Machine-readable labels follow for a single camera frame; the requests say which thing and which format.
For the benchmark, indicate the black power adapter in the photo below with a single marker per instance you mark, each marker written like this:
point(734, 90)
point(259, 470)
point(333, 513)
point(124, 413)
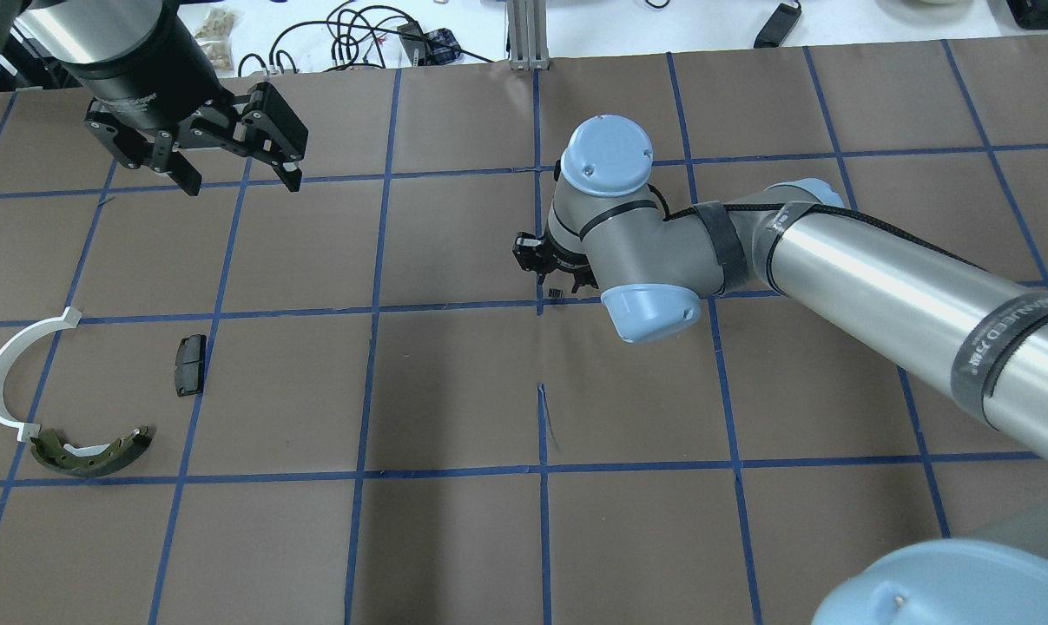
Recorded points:
point(775, 31)

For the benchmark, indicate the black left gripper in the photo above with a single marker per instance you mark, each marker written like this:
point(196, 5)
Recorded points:
point(146, 78)

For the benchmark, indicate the aluminium frame post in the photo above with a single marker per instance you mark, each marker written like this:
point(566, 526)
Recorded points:
point(527, 44)

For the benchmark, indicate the black device box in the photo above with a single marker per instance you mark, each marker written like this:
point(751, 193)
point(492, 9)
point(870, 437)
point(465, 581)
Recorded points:
point(1029, 14)

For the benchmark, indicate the black brake pad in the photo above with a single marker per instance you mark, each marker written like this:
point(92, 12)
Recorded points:
point(190, 366)

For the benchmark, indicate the white curved plastic part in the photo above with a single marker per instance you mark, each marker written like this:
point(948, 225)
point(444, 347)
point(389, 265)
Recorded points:
point(11, 352)

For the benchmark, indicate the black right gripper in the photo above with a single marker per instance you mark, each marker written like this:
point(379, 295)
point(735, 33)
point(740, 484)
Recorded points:
point(561, 258)

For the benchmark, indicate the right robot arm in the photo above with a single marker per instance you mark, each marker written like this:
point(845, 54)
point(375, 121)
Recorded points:
point(978, 339)

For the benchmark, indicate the olive metal brake shoe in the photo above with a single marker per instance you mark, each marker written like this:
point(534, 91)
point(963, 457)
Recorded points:
point(54, 453)

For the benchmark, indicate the bag of small parts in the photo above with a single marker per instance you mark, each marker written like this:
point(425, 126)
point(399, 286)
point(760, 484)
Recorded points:
point(213, 36)

